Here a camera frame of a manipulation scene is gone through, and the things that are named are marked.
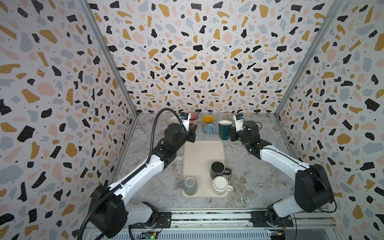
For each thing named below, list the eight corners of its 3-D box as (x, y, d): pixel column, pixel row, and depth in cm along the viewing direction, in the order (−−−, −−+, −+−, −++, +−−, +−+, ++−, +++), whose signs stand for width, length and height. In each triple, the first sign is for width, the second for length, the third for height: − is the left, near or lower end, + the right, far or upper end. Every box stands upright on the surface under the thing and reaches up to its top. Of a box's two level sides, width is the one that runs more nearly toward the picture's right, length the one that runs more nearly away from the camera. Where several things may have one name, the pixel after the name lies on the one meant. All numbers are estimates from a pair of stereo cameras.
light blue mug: (202, 137, 110) (202, 127, 101) (202, 125, 117) (202, 115, 109) (214, 137, 110) (216, 127, 101) (213, 125, 118) (215, 115, 109)
